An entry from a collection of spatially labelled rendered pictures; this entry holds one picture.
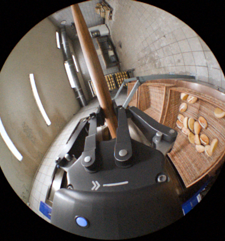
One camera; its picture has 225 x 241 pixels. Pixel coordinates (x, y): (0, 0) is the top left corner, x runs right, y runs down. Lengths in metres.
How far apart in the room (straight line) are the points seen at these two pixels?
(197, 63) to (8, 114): 2.61
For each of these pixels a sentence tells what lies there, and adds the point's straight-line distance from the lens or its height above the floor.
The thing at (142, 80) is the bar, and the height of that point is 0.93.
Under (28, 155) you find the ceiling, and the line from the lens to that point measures 1.48.
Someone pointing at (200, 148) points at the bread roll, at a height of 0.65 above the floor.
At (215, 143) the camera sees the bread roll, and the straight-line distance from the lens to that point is 0.63.
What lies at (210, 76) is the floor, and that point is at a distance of 1.21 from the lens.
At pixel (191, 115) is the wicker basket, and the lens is 0.72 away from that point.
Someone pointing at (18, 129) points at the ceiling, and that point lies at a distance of 1.48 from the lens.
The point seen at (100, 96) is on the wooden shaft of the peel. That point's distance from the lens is 0.16.
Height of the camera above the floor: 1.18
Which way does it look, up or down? 4 degrees up
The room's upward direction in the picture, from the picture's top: 106 degrees counter-clockwise
